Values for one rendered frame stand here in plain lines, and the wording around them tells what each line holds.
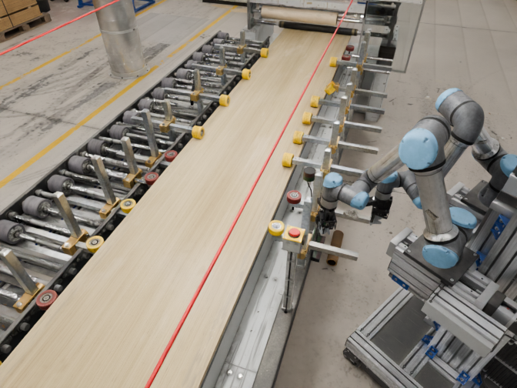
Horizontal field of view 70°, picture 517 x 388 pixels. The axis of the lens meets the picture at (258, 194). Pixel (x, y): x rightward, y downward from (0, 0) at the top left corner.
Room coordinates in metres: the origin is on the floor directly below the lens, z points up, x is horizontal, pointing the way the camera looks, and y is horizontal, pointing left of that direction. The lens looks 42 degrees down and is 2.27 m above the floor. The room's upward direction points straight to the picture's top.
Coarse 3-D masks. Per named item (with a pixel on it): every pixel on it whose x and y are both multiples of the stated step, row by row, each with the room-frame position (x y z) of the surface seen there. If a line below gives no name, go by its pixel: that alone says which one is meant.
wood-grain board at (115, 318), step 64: (256, 64) 3.23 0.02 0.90; (320, 64) 3.23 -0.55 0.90; (256, 128) 2.18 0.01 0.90; (192, 192) 1.52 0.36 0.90; (256, 192) 1.52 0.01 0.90; (128, 256) 1.08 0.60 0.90; (192, 256) 1.08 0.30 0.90; (64, 320) 0.76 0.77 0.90; (128, 320) 0.76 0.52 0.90; (192, 320) 0.76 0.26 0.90; (0, 384) 0.52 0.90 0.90; (64, 384) 0.52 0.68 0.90; (128, 384) 0.52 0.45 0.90; (192, 384) 0.52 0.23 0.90
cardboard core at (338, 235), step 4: (336, 232) 1.96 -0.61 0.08; (340, 232) 1.96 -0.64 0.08; (332, 236) 1.94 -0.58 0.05; (336, 236) 1.92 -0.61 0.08; (340, 236) 1.93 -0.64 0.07; (332, 240) 1.89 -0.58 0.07; (336, 240) 1.88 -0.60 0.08; (340, 240) 1.89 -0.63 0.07; (332, 244) 1.85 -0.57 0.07; (336, 244) 1.84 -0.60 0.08; (340, 244) 1.86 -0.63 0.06; (328, 256) 1.74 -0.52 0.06; (332, 256) 1.73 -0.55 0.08; (336, 256) 1.73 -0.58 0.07; (328, 260) 1.73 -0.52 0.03; (332, 260) 1.74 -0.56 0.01; (336, 260) 1.70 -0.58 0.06; (328, 264) 1.71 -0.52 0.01; (332, 264) 1.71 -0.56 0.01; (336, 264) 1.69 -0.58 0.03
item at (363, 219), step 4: (292, 204) 1.48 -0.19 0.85; (296, 204) 1.47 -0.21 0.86; (300, 204) 1.47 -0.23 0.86; (300, 208) 1.47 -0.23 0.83; (320, 208) 1.44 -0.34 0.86; (336, 212) 1.40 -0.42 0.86; (340, 212) 1.40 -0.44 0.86; (336, 216) 1.40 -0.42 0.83; (340, 216) 1.40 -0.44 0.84; (344, 216) 1.39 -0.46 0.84; (360, 216) 1.37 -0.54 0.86; (364, 216) 1.37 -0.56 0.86; (368, 216) 1.37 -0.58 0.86; (356, 220) 1.37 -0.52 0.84; (360, 220) 1.36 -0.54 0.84; (364, 220) 1.36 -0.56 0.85; (368, 220) 1.35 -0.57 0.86
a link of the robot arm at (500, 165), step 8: (496, 160) 1.36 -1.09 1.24; (504, 160) 1.32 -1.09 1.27; (512, 160) 1.33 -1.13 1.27; (488, 168) 1.37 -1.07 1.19; (496, 168) 1.33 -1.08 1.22; (504, 168) 1.30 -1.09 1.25; (512, 168) 1.28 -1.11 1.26; (496, 176) 1.31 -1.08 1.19; (504, 176) 1.28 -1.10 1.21; (496, 184) 1.29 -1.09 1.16; (504, 184) 1.27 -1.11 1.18
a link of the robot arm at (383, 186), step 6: (396, 174) 1.34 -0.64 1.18; (384, 180) 1.33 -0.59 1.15; (390, 180) 1.32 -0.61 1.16; (396, 180) 1.33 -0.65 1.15; (378, 186) 1.35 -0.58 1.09; (384, 186) 1.32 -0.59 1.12; (390, 186) 1.32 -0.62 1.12; (396, 186) 1.33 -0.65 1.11; (384, 192) 1.32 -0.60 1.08; (390, 192) 1.32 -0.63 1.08
